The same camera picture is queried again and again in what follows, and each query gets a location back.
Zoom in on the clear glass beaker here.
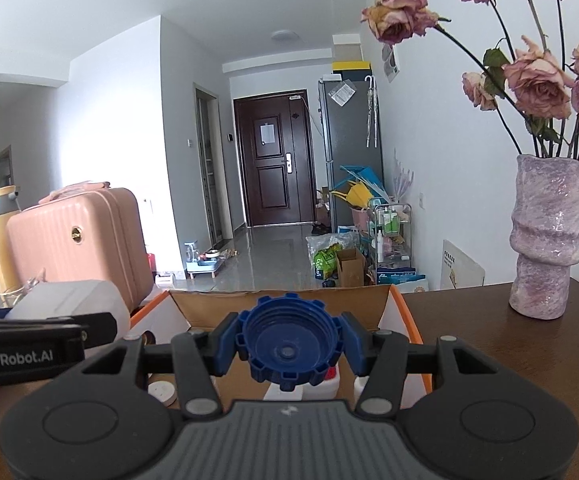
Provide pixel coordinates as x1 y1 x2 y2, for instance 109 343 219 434
0 267 48 308

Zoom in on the white folded umbrella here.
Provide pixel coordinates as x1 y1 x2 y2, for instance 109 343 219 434
364 75 381 148

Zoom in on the green printed plastic bag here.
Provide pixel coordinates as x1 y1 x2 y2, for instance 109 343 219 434
306 234 345 281

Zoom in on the clear plastic pouch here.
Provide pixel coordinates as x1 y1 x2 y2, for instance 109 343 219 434
328 82 356 108

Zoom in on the yellow bag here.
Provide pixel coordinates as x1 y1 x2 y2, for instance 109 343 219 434
343 182 370 208

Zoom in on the purple ceramic vase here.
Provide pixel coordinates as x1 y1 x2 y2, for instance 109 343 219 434
509 154 579 320

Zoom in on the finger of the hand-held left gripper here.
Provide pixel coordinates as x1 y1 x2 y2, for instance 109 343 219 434
76 312 118 351

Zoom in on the grey refrigerator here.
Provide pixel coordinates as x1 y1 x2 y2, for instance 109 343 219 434
318 77 385 233

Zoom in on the glass side door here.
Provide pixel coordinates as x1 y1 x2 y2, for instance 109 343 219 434
194 82 233 251

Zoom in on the yellow and black box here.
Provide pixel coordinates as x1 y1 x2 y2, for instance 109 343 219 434
332 59 373 81

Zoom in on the metal storage cart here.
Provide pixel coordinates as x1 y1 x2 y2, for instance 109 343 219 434
368 202 414 273

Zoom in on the small wooden stool with tray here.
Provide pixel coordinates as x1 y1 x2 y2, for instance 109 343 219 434
184 241 228 281

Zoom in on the white round container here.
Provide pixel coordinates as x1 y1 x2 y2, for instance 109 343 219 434
148 381 178 408

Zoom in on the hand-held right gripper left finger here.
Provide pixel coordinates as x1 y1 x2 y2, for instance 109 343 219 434
80 311 243 420

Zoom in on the pink hard suitcase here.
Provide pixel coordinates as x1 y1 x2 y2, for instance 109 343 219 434
7 182 154 311

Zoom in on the blue and white carton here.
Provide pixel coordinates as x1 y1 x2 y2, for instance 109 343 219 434
375 267 429 293

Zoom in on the white wall paper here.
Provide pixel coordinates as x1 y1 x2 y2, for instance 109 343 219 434
382 44 400 83

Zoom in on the white bottle with red label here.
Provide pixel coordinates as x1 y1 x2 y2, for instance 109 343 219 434
264 366 341 402

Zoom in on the orange and white cardboard box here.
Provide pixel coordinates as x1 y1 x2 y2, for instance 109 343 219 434
130 284 433 411

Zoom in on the dried lavender bundle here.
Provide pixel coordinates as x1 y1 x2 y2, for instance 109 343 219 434
392 147 415 201

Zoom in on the dark brown entrance door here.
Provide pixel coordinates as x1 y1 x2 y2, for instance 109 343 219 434
233 92 317 227

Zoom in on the bunch of dried pink roses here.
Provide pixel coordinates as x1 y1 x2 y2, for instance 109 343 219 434
360 0 579 161

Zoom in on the blue bag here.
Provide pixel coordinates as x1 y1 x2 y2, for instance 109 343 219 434
339 164 385 196

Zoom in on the blue plastic screw cap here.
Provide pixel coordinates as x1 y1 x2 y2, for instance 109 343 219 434
236 294 344 393

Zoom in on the white leaning board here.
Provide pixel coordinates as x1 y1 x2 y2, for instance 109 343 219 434
442 239 486 291

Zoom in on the small brown cardboard box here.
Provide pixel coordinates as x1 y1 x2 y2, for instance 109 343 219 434
335 249 367 288

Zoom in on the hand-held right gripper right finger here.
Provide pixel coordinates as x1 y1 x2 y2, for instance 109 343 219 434
339 311 500 418

